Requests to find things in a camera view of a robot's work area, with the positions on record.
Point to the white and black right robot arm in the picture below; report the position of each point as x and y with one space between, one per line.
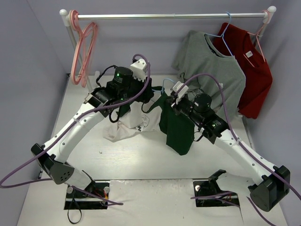
271 183

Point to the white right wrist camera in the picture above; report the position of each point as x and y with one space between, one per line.
179 90

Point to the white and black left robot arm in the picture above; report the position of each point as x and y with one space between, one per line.
128 85

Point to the pink hanger bundle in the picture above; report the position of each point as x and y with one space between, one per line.
84 49

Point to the silver and white clothes rack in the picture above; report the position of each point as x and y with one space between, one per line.
85 20

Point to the pink hanger with red shirt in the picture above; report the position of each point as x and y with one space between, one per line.
258 35

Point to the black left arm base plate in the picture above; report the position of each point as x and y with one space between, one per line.
75 200

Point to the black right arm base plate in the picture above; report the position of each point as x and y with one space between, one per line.
207 193

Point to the red t-shirt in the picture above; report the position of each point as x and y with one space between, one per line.
258 75

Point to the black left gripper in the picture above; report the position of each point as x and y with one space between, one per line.
146 92

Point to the blue hanger with grey shirt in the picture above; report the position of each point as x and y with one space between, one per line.
222 35

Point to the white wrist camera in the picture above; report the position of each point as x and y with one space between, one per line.
179 90
139 68

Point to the white and green t-shirt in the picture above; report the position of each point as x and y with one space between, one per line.
151 117

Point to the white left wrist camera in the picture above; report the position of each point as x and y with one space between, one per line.
139 68

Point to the grey t-shirt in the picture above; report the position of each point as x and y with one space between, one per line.
220 75

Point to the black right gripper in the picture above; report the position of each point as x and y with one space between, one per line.
175 108

